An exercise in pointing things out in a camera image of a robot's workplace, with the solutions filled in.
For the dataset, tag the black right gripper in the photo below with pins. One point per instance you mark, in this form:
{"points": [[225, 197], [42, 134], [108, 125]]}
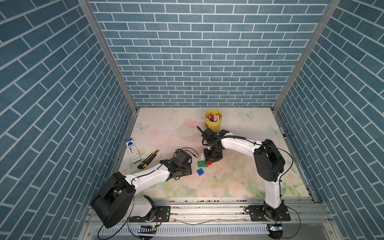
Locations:
{"points": [[208, 159]]}

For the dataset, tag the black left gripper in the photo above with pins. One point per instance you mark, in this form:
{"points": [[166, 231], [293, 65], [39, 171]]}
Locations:
{"points": [[188, 168]]}

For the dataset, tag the green lego plate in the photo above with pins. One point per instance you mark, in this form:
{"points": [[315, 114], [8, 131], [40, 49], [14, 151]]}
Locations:
{"points": [[202, 164]]}

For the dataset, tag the blue lego brick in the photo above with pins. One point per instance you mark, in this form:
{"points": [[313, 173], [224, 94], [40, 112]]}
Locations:
{"points": [[200, 172]]}

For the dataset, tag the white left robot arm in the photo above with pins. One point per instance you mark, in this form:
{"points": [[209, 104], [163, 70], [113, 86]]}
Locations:
{"points": [[115, 199]]}

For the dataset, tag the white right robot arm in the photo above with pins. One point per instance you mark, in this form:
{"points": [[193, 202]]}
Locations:
{"points": [[269, 163]]}

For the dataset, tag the yellow black utility knife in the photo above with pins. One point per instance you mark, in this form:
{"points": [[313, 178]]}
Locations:
{"points": [[148, 160]]}

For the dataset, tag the yellow cup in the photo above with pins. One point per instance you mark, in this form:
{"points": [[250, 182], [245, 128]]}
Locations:
{"points": [[214, 126]]}

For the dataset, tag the markers in cup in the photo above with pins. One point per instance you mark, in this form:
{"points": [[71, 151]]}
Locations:
{"points": [[213, 117]]}

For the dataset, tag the white blue pen box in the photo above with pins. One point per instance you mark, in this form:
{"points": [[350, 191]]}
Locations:
{"points": [[133, 150]]}

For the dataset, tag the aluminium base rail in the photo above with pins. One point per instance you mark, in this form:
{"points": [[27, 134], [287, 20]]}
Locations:
{"points": [[219, 219]]}

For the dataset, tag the aluminium corner post right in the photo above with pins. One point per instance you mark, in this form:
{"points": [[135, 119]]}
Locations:
{"points": [[325, 18]]}

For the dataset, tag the aluminium corner post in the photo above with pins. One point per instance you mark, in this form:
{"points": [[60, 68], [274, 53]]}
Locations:
{"points": [[92, 20], [325, 18]]}

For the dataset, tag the aluminium corner post left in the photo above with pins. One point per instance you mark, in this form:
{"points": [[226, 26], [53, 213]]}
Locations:
{"points": [[92, 20]]}

